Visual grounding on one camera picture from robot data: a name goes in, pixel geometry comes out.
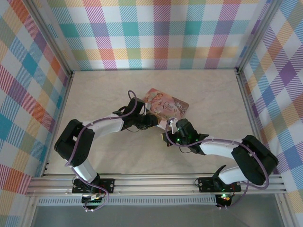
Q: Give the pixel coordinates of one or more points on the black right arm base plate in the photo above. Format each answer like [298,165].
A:
[206,184]

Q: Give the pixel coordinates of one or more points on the aluminium frame leg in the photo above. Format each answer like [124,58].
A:
[284,212]
[29,212]

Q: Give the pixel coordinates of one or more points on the long aluminium mounting rail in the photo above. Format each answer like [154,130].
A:
[154,184]

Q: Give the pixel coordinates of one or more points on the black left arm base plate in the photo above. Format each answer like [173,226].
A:
[107,185]

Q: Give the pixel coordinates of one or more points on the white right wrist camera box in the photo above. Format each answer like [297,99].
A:
[172,123]

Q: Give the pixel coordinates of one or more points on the controller board with orange light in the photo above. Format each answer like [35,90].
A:
[225,199]

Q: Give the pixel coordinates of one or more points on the aluminium frame post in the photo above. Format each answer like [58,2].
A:
[50,37]
[258,33]

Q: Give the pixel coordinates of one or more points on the pink decorated tin box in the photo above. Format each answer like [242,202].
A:
[165,104]

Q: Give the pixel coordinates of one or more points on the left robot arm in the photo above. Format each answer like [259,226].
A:
[73,144]

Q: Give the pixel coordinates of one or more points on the aluminium table side rail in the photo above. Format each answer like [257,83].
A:
[65,99]
[246,99]

